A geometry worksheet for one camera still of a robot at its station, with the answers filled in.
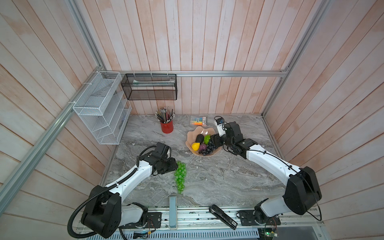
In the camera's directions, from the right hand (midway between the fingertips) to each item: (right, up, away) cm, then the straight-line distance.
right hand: (214, 134), depth 86 cm
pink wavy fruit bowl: (-13, -4, +17) cm, 22 cm away
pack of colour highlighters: (-5, +9, +28) cm, 30 cm away
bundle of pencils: (-32, +12, +14) cm, 38 cm away
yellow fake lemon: (-11, -8, +9) cm, 16 cm away
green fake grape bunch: (-20, -24, -1) cm, 31 cm away
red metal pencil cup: (-31, +4, +18) cm, 36 cm away
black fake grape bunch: (-1, -9, +6) cm, 11 cm away
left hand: (-24, -21, -3) cm, 31 cm away
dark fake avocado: (-8, -4, +13) cm, 16 cm away
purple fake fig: (-6, -9, +9) cm, 14 cm away
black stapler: (0, -38, -15) cm, 41 cm away
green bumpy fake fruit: (-3, -4, +11) cm, 12 cm away
